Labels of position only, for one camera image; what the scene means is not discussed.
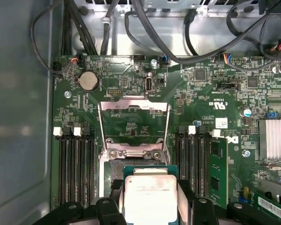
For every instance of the metal socket cover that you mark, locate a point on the metal socket cover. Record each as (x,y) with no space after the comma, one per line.
(154,104)

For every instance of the green RAM stick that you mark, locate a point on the green RAM stick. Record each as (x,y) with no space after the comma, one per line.
(219,168)

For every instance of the green motherboard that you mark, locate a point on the green motherboard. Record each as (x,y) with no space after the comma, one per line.
(201,98)

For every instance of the silver round capacitor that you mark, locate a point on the silver round capacitor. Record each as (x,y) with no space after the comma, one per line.
(247,112)

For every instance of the white board sticker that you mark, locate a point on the white board sticker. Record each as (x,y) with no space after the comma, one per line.
(221,123)

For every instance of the silver topped CPU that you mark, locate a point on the silver topped CPU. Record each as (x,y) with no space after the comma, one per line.
(150,199)

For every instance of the silver finned heatsink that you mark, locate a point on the silver finned heatsink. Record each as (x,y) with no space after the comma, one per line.
(276,138)

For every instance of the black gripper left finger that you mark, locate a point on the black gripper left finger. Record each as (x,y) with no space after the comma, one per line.
(107,211)

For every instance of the black open PC case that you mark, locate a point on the black open PC case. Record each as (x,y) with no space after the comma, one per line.
(18,93)

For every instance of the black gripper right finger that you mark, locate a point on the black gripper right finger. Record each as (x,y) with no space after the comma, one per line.
(203,211)

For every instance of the round coin battery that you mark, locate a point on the round coin battery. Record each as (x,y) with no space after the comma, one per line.
(89,80)

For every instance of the silver board screw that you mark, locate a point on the silver board screw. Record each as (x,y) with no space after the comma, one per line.
(68,94)
(246,153)
(153,63)

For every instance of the black RAM slot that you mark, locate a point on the black RAM slot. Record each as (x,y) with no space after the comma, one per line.
(71,168)
(90,168)
(192,164)
(62,168)
(80,168)
(180,159)
(202,164)

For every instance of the internal USB port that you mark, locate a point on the internal USB port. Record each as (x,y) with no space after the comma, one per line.
(149,84)

